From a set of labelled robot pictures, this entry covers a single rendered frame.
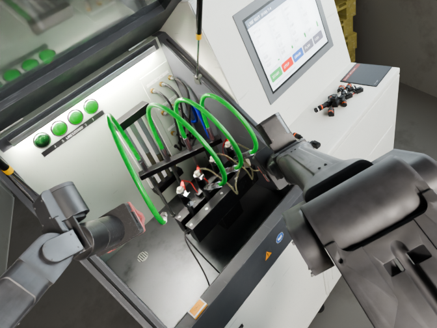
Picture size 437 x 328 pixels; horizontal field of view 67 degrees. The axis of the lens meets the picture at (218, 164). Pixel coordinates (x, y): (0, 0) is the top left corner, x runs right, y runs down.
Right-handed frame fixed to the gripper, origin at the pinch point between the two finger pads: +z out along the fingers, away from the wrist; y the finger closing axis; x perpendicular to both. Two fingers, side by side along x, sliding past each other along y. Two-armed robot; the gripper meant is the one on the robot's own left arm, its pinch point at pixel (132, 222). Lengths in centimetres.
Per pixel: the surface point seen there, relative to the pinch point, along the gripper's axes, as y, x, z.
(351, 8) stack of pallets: -149, -78, 222
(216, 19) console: -40, -45, 36
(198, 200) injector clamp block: -2.0, 1.5, 48.0
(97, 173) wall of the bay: 22, -24, 38
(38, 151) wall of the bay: 25.9, -34.7, 19.9
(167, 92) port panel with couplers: -11, -40, 52
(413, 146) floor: -120, 40, 190
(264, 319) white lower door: 1, 51, 56
